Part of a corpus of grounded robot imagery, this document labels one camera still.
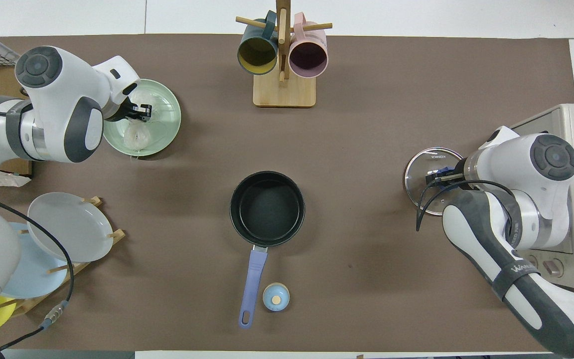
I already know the mint green plate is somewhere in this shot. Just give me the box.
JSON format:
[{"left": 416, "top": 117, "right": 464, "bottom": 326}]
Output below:
[{"left": 103, "top": 79, "right": 182, "bottom": 157}]

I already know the small blue wooden knob bell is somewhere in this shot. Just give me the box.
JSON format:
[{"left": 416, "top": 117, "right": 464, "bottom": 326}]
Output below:
[{"left": 263, "top": 283, "right": 290, "bottom": 312}]

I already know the pink mug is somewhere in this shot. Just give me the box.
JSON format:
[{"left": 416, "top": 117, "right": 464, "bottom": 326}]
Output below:
[{"left": 288, "top": 12, "right": 328, "bottom": 79}]

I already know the wooden mug tree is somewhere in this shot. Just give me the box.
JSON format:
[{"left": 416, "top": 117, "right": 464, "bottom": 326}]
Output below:
[{"left": 236, "top": 0, "right": 333, "bottom": 108}]

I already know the grey plate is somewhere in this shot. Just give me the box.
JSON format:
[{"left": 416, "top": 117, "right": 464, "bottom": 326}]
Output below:
[{"left": 27, "top": 192, "right": 114, "bottom": 263}]

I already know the white vermicelli bundle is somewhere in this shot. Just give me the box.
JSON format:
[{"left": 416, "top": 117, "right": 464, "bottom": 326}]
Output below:
[{"left": 124, "top": 90, "right": 154, "bottom": 158}]

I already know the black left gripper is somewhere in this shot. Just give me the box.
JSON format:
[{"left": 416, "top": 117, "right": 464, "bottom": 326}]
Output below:
[{"left": 105, "top": 97, "right": 152, "bottom": 123}]

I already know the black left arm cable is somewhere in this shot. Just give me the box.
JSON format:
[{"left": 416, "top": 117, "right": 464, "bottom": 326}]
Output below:
[{"left": 0, "top": 187, "right": 74, "bottom": 359}]

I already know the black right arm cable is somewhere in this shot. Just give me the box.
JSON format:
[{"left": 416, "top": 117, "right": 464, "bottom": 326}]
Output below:
[{"left": 416, "top": 179, "right": 517, "bottom": 232}]

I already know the light blue plate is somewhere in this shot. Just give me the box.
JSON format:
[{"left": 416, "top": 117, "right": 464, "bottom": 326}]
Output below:
[{"left": 0, "top": 222, "right": 68, "bottom": 300}]

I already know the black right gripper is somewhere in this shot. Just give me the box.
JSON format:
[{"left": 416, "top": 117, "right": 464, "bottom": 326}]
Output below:
[{"left": 426, "top": 167, "right": 467, "bottom": 189}]

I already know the wooden plate rack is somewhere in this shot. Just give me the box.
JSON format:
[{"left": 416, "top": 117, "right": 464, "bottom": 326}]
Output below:
[{"left": 0, "top": 196, "right": 126, "bottom": 317}]

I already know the brown wooden board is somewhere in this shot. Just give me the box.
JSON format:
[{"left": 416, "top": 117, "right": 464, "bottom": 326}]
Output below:
[{"left": 0, "top": 65, "right": 33, "bottom": 175}]

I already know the glass lid with blue knob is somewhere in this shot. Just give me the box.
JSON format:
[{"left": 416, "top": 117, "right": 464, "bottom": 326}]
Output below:
[{"left": 404, "top": 147, "right": 467, "bottom": 216}]

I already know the dark blue pot with handle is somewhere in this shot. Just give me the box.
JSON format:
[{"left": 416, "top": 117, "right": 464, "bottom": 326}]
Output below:
[{"left": 230, "top": 171, "right": 305, "bottom": 329}]

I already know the brown table mat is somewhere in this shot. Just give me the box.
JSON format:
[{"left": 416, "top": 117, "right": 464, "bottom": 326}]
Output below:
[{"left": 0, "top": 34, "right": 574, "bottom": 352}]

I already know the teal mug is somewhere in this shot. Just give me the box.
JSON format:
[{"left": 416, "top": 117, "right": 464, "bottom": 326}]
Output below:
[{"left": 237, "top": 11, "right": 279, "bottom": 75}]

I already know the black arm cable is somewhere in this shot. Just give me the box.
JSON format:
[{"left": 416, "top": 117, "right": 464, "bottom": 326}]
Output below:
[
  {"left": 0, "top": 187, "right": 74, "bottom": 359},
  {"left": 416, "top": 179, "right": 517, "bottom": 232}
]

